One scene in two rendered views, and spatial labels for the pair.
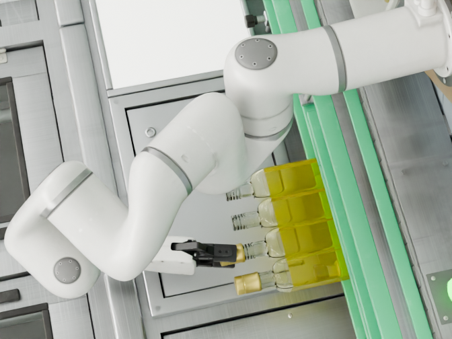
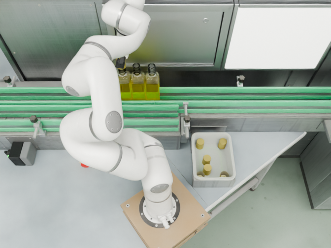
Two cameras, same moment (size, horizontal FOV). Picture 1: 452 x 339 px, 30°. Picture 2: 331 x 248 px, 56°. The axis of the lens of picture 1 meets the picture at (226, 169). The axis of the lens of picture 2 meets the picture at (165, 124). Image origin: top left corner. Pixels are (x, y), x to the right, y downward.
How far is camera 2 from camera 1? 1.08 m
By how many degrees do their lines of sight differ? 52
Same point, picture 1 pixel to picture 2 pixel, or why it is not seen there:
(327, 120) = (165, 122)
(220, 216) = (150, 41)
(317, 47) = (156, 199)
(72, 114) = not seen: outside the picture
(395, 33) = (156, 211)
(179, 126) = (127, 171)
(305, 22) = (222, 108)
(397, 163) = not seen: hidden behind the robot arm
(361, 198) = (128, 125)
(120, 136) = (208, 7)
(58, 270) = (71, 89)
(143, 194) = (91, 164)
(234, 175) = not seen: hidden behind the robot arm
